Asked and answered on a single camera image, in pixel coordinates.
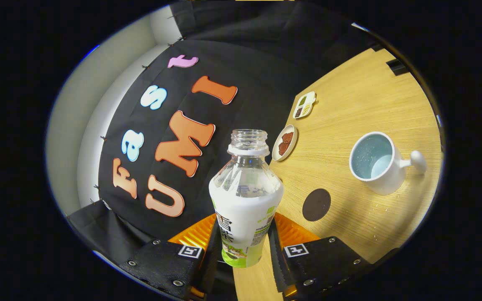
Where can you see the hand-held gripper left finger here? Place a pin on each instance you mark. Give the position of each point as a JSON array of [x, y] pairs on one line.
[[211, 267]]

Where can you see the wooden table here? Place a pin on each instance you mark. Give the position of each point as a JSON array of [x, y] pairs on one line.
[[362, 100]]

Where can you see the clear juice bottle white-green label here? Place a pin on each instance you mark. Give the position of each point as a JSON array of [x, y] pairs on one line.
[[245, 209]]

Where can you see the white divided dish with beans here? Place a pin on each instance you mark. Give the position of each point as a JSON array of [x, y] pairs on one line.
[[304, 105]]

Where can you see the dark brown round coaster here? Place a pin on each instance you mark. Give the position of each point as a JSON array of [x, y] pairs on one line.
[[316, 205]]

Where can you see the brown meat piece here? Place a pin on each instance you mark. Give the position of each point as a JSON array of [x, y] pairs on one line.
[[288, 138], [282, 148]]

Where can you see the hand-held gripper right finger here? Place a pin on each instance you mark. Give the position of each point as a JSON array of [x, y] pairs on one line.
[[276, 263]]

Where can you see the round white plate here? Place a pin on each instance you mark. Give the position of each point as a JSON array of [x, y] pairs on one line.
[[275, 154]]

